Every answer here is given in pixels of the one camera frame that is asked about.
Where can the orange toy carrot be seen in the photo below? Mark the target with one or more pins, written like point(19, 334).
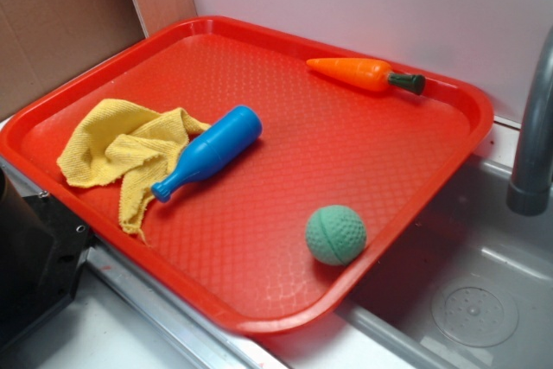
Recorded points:
point(372, 75)

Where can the yellow cloth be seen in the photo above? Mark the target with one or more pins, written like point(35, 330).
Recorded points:
point(122, 141)

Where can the blue plastic bottle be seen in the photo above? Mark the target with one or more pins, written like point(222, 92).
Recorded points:
point(212, 150)

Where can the brown cardboard panel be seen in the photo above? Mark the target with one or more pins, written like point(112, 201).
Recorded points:
point(45, 43)

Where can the green textured ball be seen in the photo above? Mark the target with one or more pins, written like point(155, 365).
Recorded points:
point(335, 235)

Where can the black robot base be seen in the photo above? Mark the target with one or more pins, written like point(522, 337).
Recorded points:
point(43, 248)

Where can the grey faucet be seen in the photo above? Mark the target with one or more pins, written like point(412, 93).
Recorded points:
point(529, 187)

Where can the grey plastic sink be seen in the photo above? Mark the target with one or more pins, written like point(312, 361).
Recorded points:
point(467, 285)

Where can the red plastic tray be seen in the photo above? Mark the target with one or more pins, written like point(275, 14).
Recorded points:
point(234, 246)

